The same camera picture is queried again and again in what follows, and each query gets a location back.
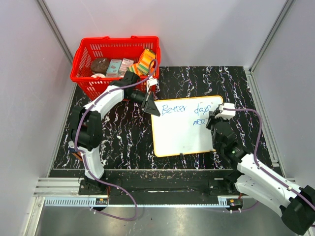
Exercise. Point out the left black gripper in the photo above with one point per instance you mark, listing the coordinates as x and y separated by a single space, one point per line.
150 107

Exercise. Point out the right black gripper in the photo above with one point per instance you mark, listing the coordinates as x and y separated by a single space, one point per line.
213 119

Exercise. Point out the white whiteboard with orange frame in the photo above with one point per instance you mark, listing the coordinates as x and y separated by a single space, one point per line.
181 126

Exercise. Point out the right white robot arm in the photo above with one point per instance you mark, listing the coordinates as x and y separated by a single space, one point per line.
295 205

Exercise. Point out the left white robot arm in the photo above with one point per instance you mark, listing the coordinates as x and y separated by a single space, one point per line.
86 122

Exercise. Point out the pink white small box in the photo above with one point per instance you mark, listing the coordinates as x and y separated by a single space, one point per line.
124 65

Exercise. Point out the orange juice carton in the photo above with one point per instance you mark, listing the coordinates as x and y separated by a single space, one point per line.
146 57

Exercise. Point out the teal small box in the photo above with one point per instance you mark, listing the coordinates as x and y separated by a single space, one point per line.
113 68

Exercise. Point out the white round cup lid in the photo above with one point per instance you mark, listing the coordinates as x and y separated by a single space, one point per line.
98 75

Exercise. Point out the brown round bread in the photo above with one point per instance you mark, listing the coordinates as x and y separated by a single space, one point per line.
100 65

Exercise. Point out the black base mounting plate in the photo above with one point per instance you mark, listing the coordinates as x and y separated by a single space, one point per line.
162 187

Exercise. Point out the red plastic shopping basket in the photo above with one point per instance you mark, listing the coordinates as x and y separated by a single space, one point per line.
93 48

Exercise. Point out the orange cylindrical bottle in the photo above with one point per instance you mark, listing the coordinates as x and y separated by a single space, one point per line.
72 150

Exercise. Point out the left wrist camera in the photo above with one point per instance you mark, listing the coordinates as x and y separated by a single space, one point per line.
150 83

